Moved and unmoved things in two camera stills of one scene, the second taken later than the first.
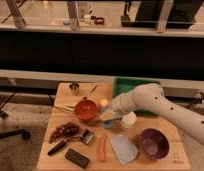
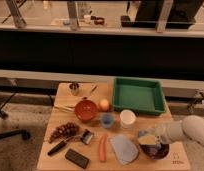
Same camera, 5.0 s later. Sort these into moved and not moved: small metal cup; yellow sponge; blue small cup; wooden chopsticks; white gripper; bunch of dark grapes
Moved: yellow sponge; white gripper
Not moved: small metal cup; wooden chopsticks; bunch of dark grapes; blue small cup
